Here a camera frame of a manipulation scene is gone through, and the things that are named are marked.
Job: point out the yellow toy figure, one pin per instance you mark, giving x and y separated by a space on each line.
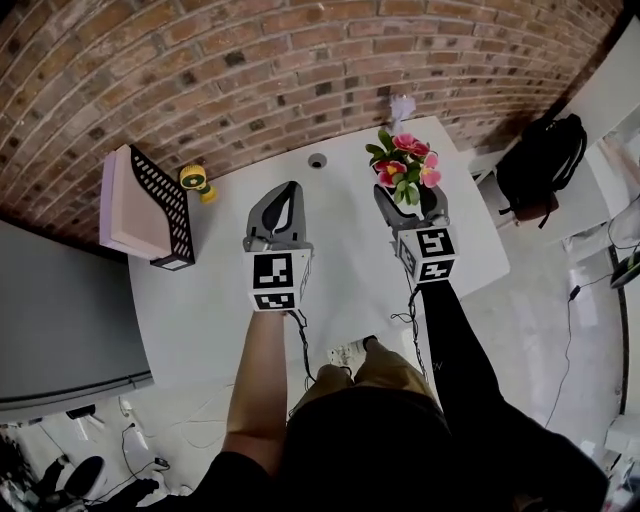
196 182

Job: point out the black curved bar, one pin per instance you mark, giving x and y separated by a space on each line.
623 350

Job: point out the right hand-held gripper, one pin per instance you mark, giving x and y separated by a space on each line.
432 250

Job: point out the person's white shoe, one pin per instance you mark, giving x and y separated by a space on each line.
345 352

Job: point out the black perforated file holder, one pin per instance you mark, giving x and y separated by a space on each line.
167 210

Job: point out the person's khaki trouser legs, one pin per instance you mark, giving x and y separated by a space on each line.
385 367

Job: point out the person's right forearm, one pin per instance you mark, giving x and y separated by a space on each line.
455 340

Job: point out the black round bucket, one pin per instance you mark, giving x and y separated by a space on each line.
80 414

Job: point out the white cabinet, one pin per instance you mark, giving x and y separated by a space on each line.
610 90

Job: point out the person's black shirt torso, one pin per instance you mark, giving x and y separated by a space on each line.
380 460

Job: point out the person's left forearm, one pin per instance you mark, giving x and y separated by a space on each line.
260 380

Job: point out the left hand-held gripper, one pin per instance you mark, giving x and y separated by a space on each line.
272 272

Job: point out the black backpack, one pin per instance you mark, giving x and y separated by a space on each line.
545 165

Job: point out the pink potted flowers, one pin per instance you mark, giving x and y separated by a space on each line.
405 160

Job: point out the white power strip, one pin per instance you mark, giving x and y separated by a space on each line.
125 406

